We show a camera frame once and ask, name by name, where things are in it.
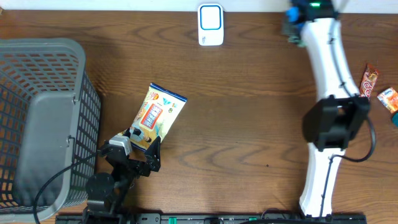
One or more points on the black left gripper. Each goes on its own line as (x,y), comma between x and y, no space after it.
(153,156)

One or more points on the yellow snack bag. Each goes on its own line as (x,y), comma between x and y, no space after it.
(155,117)

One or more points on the orange chocolate bar wrapper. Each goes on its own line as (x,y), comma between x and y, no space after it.
(368,81)

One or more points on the orange small snack packet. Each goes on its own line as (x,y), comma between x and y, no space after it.
(389,99)

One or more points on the blue mouthwash bottle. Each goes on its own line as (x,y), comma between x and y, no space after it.
(394,119)

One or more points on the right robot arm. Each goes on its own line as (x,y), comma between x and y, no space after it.
(340,110)

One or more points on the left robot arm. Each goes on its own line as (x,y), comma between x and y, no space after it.
(106,192)

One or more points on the white barcode scanner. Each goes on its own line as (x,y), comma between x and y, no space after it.
(210,24)

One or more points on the grey plastic basket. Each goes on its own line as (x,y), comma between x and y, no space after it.
(50,117)

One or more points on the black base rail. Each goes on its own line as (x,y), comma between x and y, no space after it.
(272,216)

